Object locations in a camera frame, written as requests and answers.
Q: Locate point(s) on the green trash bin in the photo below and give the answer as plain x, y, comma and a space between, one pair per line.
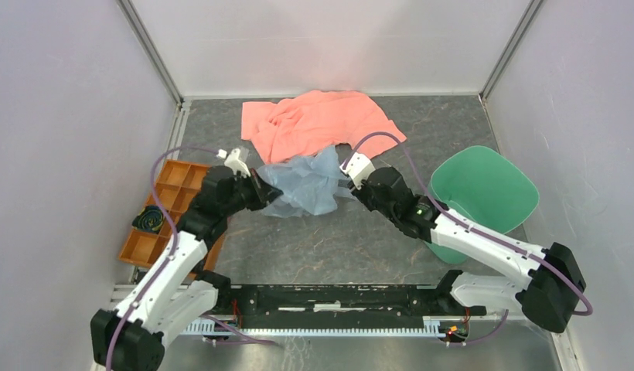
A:
486, 188

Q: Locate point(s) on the pink cloth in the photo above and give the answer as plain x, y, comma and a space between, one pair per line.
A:
306, 124

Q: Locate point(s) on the orange wooden divided tray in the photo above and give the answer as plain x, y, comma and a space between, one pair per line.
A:
176, 185

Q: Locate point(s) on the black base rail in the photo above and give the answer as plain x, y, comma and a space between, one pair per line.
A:
337, 306

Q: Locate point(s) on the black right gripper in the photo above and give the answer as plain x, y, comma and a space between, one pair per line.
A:
360, 194

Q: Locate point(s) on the translucent blue trash bag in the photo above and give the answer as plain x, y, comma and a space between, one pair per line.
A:
310, 185

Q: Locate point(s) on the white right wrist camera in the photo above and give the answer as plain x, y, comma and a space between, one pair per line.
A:
357, 168

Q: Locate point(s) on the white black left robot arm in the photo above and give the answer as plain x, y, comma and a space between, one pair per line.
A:
135, 334

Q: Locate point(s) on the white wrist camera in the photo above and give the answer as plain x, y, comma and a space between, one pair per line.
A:
235, 160
357, 168

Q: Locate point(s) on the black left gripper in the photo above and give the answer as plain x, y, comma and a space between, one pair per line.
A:
264, 193

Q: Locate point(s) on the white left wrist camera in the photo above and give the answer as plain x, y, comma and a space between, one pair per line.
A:
235, 160

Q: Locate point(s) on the white cable duct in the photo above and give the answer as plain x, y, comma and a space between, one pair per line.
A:
427, 328

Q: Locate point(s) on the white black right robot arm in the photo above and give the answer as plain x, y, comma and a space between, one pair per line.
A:
543, 283

